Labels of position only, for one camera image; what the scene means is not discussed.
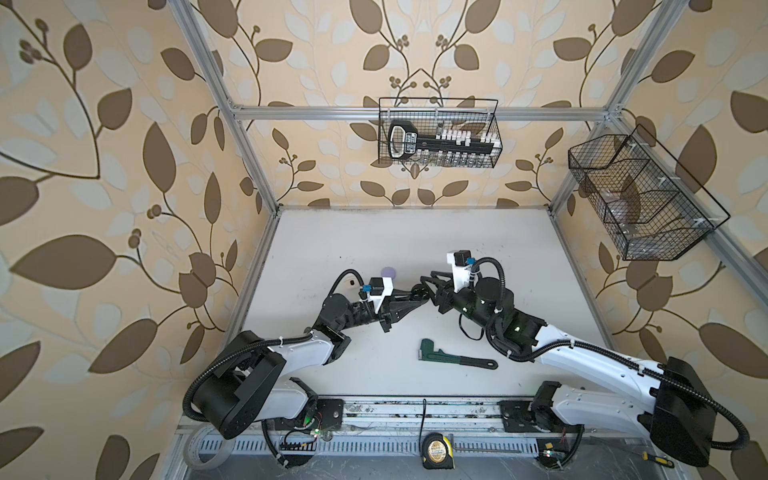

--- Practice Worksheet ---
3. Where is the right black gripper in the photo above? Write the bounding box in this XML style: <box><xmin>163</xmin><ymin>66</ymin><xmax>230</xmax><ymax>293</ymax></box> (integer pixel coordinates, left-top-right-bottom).
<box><xmin>421</xmin><ymin>270</ymin><xmax>497</xmax><ymax>336</ymax></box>

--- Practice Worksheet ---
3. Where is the purple round charging case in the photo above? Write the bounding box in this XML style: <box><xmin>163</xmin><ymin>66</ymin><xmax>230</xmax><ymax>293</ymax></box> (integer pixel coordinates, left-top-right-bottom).
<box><xmin>381</xmin><ymin>267</ymin><xmax>397</xmax><ymax>279</ymax></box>

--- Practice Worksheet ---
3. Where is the black round charging case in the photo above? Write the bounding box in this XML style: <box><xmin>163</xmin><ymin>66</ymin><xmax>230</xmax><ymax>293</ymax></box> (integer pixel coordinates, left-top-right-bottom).
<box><xmin>409</xmin><ymin>284</ymin><xmax>431</xmax><ymax>302</ymax></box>

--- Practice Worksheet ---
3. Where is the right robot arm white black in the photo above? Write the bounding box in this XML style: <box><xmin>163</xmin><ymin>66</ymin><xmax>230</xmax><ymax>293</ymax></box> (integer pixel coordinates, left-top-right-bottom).
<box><xmin>413</xmin><ymin>257</ymin><xmax>751</xmax><ymax>467</ymax></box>

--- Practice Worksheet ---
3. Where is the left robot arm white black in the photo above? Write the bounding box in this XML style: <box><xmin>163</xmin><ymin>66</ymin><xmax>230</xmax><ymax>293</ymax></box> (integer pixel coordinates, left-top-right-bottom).
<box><xmin>182</xmin><ymin>269</ymin><xmax>430</xmax><ymax>440</ymax></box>

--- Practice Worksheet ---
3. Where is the green black pipe wrench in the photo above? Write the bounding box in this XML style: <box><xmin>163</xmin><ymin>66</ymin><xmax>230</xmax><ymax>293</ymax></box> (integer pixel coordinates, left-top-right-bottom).
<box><xmin>418</xmin><ymin>338</ymin><xmax>498</xmax><ymax>370</ymax></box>

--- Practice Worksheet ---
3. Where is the black socket set holder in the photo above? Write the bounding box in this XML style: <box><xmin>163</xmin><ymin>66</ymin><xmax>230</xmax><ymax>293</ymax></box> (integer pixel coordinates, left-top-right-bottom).
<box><xmin>385</xmin><ymin>120</ymin><xmax>503</xmax><ymax>160</ymax></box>

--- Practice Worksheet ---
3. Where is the yellow black tape measure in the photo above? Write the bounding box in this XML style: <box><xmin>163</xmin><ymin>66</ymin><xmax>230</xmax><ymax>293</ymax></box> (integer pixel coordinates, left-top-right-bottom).
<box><xmin>420</xmin><ymin>432</ymin><xmax>455</xmax><ymax>470</ymax></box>

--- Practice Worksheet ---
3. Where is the clear tape roll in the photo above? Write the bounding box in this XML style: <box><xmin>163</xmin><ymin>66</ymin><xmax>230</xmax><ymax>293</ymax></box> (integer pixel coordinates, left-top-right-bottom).
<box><xmin>183</xmin><ymin>425</ymin><xmax>236</xmax><ymax>471</ymax></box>

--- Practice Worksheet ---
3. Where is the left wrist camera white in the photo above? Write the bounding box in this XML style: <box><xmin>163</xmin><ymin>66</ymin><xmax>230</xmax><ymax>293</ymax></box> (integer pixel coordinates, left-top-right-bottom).
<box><xmin>360</xmin><ymin>277</ymin><xmax>394</xmax><ymax>315</ymax></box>

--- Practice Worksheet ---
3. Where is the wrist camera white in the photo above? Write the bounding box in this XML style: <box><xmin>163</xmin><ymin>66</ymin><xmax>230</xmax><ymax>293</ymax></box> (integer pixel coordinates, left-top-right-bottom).
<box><xmin>446</xmin><ymin>250</ymin><xmax>476</xmax><ymax>293</ymax></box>
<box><xmin>360</xmin><ymin>277</ymin><xmax>394</xmax><ymax>315</ymax></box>

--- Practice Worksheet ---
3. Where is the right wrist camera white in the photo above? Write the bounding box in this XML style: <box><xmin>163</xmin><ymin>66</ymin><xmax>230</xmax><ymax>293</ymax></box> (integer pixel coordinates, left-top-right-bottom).
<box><xmin>446</xmin><ymin>250</ymin><xmax>476</xmax><ymax>293</ymax></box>

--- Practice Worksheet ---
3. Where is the back wire basket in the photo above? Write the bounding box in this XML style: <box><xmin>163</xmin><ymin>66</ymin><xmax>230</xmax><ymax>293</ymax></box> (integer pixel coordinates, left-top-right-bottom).
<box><xmin>377</xmin><ymin>96</ymin><xmax>503</xmax><ymax>169</ymax></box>

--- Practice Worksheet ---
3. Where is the wire basket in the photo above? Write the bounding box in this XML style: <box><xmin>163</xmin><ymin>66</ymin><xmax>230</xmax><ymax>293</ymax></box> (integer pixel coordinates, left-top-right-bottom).
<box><xmin>377</xmin><ymin>96</ymin><xmax>503</xmax><ymax>169</ymax></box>
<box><xmin>568</xmin><ymin>124</ymin><xmax>731</xmax><ymax>261</ymax></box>

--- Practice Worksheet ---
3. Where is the right wire basket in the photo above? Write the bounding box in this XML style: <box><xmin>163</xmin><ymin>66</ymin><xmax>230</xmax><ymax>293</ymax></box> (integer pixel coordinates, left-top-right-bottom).
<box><xmin>568</xmin><ymin>124</ymin><xmax>731</xmax><ymax>261</ymax></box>

